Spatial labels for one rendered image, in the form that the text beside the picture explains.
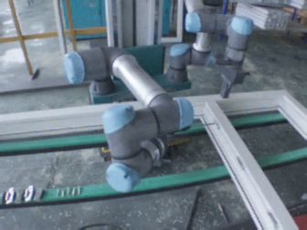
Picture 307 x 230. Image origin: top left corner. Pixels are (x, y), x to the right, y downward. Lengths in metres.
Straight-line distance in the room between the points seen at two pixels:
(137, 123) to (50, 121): 0.46
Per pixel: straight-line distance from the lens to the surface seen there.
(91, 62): 0.76
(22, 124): 0.89
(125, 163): 0.47
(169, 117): 0.48
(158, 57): 1.42
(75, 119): 0.82
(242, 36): 0.78
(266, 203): 0.63
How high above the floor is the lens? 1.42
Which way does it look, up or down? 39 degrees down
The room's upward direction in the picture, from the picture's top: 3 degrees clockwise
